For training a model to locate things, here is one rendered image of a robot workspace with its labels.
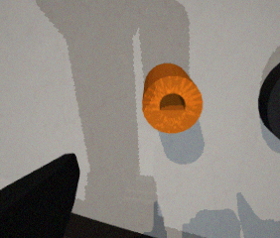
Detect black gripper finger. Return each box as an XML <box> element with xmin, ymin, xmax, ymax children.
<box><xmin>0</xmin><ymin>154</ymin><xmax>79</xmax><ymax>238</ymax></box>

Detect orange knob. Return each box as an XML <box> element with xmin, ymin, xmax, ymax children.
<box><xmin>141</xmin><ymin>63</ymin><xmax>204</xmax><ymax>134</ymax></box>

